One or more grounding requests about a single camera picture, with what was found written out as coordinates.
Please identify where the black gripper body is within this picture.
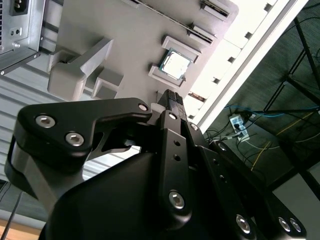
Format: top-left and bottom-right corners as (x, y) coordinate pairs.
(39, 149), (235, 240)

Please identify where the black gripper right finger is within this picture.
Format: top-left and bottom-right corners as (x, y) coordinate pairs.
(176, 92), (307, 240)

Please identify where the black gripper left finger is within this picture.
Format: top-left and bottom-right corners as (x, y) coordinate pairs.
(4, 89), (194, 224)

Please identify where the silver green CPU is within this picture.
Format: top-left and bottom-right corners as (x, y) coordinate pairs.
(158, 48), (192, 81)

